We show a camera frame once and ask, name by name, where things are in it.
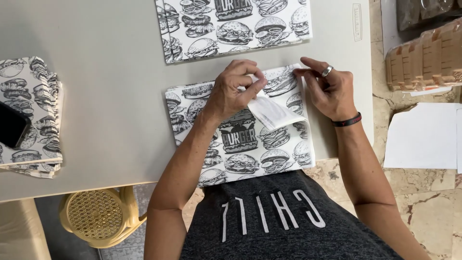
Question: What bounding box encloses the person's left hand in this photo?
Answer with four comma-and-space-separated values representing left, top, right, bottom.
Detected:
204, 59, 268, 124

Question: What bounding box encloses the person's right hand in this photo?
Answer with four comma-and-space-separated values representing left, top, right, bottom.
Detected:
293, 57, 358, 122

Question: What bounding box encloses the hamburger print paper sheet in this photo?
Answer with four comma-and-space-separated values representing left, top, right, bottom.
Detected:
165, 64, 312, 188

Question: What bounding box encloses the black wristband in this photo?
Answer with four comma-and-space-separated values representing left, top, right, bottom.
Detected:
331, 112, 362, 128

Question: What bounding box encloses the pile of hamburger print wrappers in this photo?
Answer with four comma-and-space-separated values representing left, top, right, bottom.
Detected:
170, 74, 317, 188

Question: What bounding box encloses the stack of flat hamburger papers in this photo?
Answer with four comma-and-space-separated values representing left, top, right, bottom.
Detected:
155, 0, 313, 64

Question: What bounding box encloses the white paper sheet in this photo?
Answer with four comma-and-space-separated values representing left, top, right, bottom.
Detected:
383, 103, 462, 169

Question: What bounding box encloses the wrapped bundle of brown cartons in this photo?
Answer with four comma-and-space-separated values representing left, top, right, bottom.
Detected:
385, 18, 462, 92

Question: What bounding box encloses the dark wrapped packet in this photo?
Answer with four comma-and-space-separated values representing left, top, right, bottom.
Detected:
396, 0, 462, 32

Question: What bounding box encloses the grey printed shirt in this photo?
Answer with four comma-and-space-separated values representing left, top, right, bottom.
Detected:
180, 170, 405, 260

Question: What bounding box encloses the yellow wicker chair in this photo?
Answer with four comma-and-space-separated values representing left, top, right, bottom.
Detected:
59, 186, 148, 249

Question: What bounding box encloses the stack of folded hamburger papers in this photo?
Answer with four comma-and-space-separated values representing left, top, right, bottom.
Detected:
0, 56, 64, 180

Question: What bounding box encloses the black smartphone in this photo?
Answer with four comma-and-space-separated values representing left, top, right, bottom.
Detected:
0, 100, 32, 149

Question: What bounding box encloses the beige plastic chair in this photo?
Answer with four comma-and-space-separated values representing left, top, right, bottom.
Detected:
0, 199, 52, 260

